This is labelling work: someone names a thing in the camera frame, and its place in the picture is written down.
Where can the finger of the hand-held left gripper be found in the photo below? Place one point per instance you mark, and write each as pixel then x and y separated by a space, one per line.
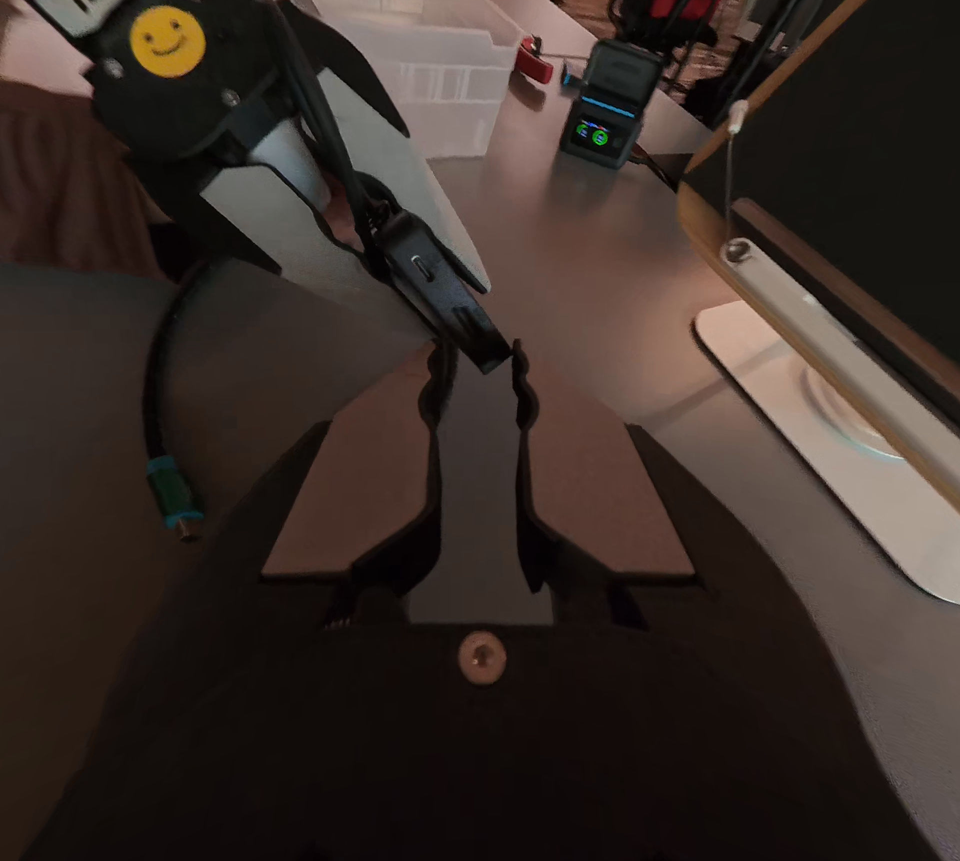
pixel 397 163
pixel 262 216

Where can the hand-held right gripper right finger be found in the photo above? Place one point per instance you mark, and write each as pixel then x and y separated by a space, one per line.
pixel 600 493

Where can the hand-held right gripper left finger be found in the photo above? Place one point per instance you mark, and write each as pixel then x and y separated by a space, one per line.
pixel 360 493

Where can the clear plastic bin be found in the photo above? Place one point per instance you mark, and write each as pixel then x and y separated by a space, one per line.
pixel 420 51

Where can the red clamp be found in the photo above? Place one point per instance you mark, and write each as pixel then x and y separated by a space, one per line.
pixel 532 62

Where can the black power bank with display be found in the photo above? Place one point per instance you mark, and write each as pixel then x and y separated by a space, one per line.
pixel 611 126

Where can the dark monitor with wooden rim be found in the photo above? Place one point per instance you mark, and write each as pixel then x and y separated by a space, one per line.
pixel 862 88

